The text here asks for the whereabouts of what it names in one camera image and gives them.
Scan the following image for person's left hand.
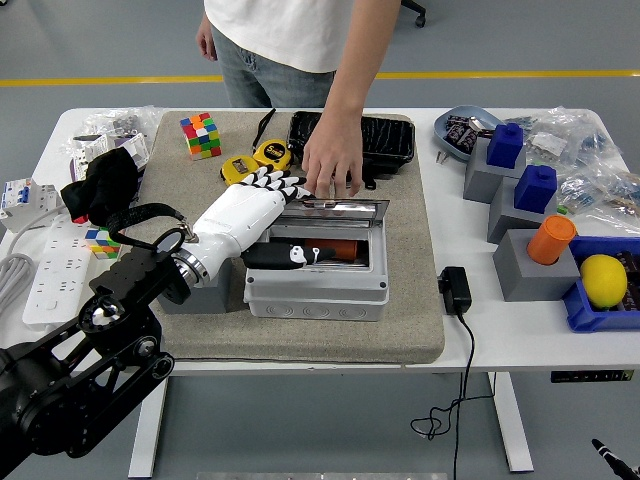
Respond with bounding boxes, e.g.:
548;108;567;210
301;109;366;199

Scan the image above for orange cylinder battery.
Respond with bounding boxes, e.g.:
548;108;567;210
304;238;361;262
526;215;578;266

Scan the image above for black power adapter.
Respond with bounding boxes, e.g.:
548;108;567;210
437;266;473;316

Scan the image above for grey electrical box clear lid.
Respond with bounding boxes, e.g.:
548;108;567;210
243;197;391;322

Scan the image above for grey block holder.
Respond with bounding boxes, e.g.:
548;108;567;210
462;137;527;205
487;175;559;245

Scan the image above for black cloth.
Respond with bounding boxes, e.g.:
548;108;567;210
60;147;143;227

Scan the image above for dark packets stack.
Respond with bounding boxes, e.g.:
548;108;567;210
617;249;640;314

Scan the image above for yellow tape measure plain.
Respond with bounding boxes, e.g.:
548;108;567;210
219;155;264;191

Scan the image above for white table leg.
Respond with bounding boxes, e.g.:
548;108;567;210
127;375;170;479
487;372;535;474

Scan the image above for black office chair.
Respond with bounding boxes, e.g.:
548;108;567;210
399;0;427;29

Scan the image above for grey block with round hole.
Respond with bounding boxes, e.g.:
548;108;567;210
492;228;582;303
157;258;234;315

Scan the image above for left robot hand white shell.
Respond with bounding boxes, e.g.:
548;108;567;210
187;167;337;289

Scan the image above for white circuit breaker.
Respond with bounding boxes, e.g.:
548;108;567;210
0;177;66;234

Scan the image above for yellow lemon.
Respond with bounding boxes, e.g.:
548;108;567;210
579;253;629;309

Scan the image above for blue plastic bin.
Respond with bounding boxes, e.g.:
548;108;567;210
560;235;640;334

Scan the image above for yellow tape measure printed 5m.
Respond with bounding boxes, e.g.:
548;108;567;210
251;107;295;177

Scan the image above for grey-brown mat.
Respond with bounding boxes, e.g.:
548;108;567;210
94;110;446;365

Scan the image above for person's right hand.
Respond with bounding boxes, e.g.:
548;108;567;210
195;22;219;63

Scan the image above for black table control panel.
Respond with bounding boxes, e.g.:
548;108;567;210
550;369;635;384

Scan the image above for white power cable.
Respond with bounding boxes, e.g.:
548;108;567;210
0;207;66;316

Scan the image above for clear bag of small parts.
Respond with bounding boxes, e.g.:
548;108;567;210
554;164;640;224
504;105;624;174

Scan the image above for clear bag of screws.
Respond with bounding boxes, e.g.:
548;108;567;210
74;104;164;146

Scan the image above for black adapter cord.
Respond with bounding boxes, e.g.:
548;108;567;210
410;313;496;480

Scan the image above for white power strip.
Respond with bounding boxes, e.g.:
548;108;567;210
22;214;95;329

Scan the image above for blue-grey dish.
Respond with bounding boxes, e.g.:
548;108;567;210
433;104;504;162

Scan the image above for person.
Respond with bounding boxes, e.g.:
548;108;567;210
195;0;401;199

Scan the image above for blue block battery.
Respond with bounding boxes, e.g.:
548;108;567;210
486;122;525;170
513;164;558;213

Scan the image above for colourful puzzle cube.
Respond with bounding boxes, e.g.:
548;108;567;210
179;111;223;162
84;227;124;261

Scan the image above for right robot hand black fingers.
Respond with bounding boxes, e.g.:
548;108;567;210
591;438;640;480

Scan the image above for black plastic tray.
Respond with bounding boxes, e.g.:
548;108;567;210
287;110;417;176

